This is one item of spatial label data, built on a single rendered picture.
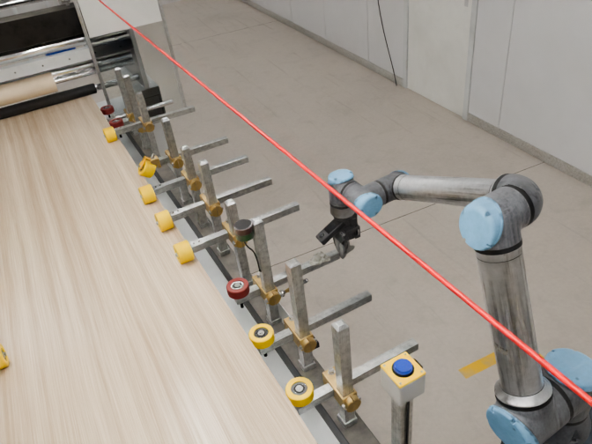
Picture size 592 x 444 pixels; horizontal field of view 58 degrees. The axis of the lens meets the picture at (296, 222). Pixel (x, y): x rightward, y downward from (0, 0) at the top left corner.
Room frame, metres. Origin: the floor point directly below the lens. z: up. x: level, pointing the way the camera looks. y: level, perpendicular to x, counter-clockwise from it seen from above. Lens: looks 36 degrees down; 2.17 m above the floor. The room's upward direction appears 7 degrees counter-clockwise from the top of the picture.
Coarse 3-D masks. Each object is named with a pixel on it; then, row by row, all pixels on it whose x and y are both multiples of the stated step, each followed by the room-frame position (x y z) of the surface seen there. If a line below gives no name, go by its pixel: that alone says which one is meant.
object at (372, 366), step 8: (400, 344) 1.11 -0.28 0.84; (408, 344) 1.11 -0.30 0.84; (416, 344) 1.11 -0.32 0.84; (384, 352) 1.09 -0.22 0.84; (392, 352) 1.09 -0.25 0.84; (400, 352) 1.08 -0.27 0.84; (408, 352) 1.09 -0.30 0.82; (376, 360) 1.06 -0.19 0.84; (384, 360) 1.06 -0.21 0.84; (360, 368) 1.04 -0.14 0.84; (368, 368) 1.04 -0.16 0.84; (376, 368) 1.04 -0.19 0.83; (352, 376) 1.02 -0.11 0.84; (360, 376) 1.02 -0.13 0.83; (368, 376) 1.03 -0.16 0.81; (328, 384) 1.00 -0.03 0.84; (320, 392) 0.98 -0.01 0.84; (328, 392) 0.97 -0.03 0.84; (320, 400) 0.96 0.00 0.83; (296, 408) 0.94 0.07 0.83; (304, 408) 0.94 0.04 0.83; (312, 408) 0.95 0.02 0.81
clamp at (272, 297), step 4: (256, 280) 1.47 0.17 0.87; (260, 280) 1.47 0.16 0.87; (256, 284) 1.46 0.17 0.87; (260, 284) 1.45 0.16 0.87; (260, 288) 1.43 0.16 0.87; (276, 288) 1.41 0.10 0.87; (264, 292) 1.40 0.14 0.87; (268, 292) 1.40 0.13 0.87; (272, 292) 1.40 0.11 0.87; (276, 292) 1.39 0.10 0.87; (264, 296) 1.40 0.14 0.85; (268, 296) 1.39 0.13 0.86; (272, 296) 1.38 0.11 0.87; (276, 296) 1.38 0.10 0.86; (280, 296) 1.39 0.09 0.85; (264, 300) 1.41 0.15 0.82; (268, 300) 1.38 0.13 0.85; (272, 300) 1.38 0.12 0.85; (276, 300) 1.38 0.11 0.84; (272, 304) 1.38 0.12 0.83; (276, 304) 1.38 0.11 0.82
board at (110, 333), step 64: (0, 128) 3.13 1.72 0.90; (64, 128) 3.00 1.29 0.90; (0, 192) 2.32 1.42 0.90; (64, 192) 2.24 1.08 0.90; (128, 192) 2.16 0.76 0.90; (0, 256) 1.78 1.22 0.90; (64, 256) 1.72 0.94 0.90; (128, 256) 1.67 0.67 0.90; (0, 320) 1.40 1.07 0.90; (64, 320) 1.36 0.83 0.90; (128, 320) 1.32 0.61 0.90; (192, 320) 1.28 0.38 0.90; (0, 384) 1.11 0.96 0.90; (64, 384) 1.08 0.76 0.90; (128, 384) 1.05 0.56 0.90; (192, 384) 1.02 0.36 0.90; (256, 384) 0.99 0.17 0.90
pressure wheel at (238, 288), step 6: (228, 282) 1.44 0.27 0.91; (234, 282) 1.44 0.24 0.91; (240, 282) 1.43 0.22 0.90; (246, 282) 1.43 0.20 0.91; (228, 288) 1.40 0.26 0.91; (234, 288) 1.40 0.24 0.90; (240, 288) 1.40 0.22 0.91; (246, 288) 1.40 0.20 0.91; (228, 294) 1.40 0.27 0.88; (234, 294) 1.38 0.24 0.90; (240, 294) 1.38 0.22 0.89; (246, 294) 1.39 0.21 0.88; (240, 306) 1.41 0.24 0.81
